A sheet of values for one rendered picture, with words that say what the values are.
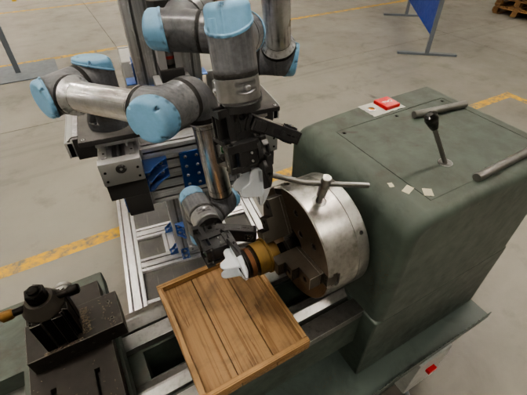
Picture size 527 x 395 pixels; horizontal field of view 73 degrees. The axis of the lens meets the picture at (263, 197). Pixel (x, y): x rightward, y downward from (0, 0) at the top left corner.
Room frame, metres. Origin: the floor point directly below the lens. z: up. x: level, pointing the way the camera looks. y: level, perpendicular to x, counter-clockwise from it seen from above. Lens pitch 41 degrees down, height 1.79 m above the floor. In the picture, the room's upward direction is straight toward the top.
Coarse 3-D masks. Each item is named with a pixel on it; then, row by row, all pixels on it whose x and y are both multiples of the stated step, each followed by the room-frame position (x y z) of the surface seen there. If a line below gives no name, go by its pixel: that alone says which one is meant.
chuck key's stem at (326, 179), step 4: (324, 176) 0.61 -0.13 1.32; (328, 176) 0.61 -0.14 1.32; (324, 180) 0.60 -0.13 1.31; (328, 180) 0.60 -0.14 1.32; (324, 184) 0.60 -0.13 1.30; (328, 184) 0.60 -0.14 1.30; (320, 188) 0.61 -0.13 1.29; (324, 188) 0.60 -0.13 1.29; (328, 188) 0.61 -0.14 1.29; (320, 192) 0.61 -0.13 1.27; (324, 192) 0.61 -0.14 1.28; (320, 196) 0.61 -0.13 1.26; (324, 196) 0.61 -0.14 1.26; (316, 200) 0.62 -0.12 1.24; (320, 200) 0.62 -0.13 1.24
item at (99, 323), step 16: (96, 304) 0.48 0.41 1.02; (112, 304) 0.48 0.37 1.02; (80, 320) 0.44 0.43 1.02; (96, 320) 0.44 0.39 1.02; (112, 320) 0.44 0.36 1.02; (32, 336) 0.40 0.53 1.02; (80, 336) 0.40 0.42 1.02; (96, 336) 0.41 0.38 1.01; (112, 336) 0.42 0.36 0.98; (32, 352) 0.36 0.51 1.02; (64, 352) 0.37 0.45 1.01; (80, 352) 0.38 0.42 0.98; (32, 368) 0.34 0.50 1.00; (48, 368) 0.35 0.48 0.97
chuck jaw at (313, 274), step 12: (288, 252) 0.58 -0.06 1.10; (300, 252) 0.58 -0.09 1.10; (276, 264) 0.55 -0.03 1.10; (288, 264) 0.54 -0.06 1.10; (300, 264) 0.54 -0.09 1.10; (312, 264) 0.54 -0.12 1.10; (300, 276) 0.52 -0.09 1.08; (312, 276) 0.50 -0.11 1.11; (324, 276) 0.51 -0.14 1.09; (336, 276) 0.51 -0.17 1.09
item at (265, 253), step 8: (256, 240) 0.62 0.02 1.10; (248, 248) 0.58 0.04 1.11; (256, 248) 0.57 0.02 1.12; (264, 248) 0.58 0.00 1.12; (272, 248) 0.59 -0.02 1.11; (248, 256) 0.55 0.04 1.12; (256, 256) 0.56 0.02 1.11; (264, 256) 0.56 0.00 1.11; (272, 256) 0.56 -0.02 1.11; (248, 264) 0.54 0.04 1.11; (256, 264) 0.54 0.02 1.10; (264, 264) 0.55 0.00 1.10; (272, 264) 0.55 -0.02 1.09; (256, 272) 0.53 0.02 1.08; (264, 272) 0.54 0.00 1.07
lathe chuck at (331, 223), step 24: (288, 192) 0.66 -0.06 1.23; (312, 192) 0.65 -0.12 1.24; (288, 216) 0.65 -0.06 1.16; (312, 216) 0.58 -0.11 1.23; (336, 216) 0.59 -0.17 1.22; (312, 240) 0.56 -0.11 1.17; (336, 240) 0.55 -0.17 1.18; (336, 264) 0.51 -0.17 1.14; (312, 288) 0.54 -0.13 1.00; (336, 288) 0.52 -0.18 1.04
